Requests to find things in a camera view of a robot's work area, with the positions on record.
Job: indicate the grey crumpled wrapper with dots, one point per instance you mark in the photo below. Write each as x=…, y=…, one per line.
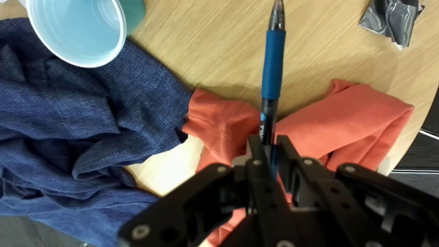
x=389, y=19

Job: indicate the orange cloth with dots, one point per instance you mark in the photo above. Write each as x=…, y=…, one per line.
x=357, y=124

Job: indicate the blue pen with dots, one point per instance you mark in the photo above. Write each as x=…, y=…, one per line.
x=274, y=69

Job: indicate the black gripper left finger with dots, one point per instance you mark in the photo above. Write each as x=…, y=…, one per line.
x=207, y=207

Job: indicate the dark blue cloth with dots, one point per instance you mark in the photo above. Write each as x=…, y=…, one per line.
x=69, y=128

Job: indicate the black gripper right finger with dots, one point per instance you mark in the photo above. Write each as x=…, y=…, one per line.
x=366, y=207

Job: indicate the blue plastic cup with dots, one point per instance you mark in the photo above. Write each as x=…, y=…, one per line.
x=78, y=28

